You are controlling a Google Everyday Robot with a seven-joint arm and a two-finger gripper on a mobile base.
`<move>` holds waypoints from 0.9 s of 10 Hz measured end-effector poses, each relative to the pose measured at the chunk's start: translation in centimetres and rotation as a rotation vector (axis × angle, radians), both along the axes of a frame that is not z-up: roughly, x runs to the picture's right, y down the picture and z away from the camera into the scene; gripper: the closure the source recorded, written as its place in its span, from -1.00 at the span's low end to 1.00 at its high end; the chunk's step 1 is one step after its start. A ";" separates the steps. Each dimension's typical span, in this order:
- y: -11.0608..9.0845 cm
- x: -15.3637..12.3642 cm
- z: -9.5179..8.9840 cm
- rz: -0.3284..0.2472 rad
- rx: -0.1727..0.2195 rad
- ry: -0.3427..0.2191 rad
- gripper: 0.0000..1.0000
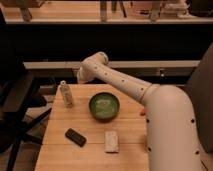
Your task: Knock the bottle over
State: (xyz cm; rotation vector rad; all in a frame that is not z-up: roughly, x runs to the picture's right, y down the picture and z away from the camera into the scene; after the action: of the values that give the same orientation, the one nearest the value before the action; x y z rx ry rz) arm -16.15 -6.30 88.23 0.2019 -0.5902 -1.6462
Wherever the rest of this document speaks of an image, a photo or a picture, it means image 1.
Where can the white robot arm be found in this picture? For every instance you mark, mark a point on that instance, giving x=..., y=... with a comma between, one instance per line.
x=172, y=138

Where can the clear plastic bottle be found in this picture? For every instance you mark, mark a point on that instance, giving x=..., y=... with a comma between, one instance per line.
x=66, y=94

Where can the green bowl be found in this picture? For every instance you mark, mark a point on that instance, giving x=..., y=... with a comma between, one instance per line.
x=104, y=106

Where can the small orange object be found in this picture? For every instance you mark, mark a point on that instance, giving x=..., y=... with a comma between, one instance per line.
x=143, y=112

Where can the beige sponge block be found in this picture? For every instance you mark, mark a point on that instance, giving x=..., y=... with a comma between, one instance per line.
x=111, y=142

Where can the black rectangular remote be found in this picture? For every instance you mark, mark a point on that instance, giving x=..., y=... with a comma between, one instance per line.
x=76, y=137

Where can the black office chair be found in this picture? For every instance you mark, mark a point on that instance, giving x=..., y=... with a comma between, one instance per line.
x=18, y=92

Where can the grey chair back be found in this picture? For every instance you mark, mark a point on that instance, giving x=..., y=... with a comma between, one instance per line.
x=200, y=89

